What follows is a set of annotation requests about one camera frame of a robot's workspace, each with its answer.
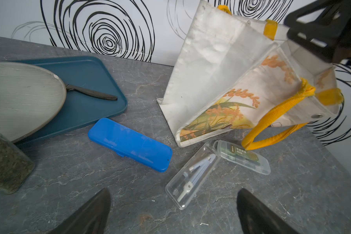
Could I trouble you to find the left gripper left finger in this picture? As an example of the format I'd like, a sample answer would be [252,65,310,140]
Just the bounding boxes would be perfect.
[49,188,111,234]

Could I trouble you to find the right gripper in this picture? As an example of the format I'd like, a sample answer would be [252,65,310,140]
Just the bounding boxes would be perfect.
[284,1,351,66]

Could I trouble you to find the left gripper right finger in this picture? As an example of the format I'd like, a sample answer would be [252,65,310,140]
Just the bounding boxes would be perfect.
[237,188,298,234]

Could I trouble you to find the clear case white compass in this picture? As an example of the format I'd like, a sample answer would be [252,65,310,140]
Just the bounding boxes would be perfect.
[165,143,220,210]

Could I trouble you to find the blue compass case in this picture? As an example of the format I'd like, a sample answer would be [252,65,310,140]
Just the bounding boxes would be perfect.
[88,118,173,173]

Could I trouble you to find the canvas tote bag yellow handles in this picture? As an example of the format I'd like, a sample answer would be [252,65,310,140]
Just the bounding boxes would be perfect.
[158,1,344,150]

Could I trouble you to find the small jar black lid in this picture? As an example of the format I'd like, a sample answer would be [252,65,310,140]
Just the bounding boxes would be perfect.
[0,134,35,194]

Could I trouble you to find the grey round plate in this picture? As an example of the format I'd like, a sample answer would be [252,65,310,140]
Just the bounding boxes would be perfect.
[0,62,66,142]

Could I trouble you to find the teal tray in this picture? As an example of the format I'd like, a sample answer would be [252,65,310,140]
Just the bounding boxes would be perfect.
[16,56,128,146]

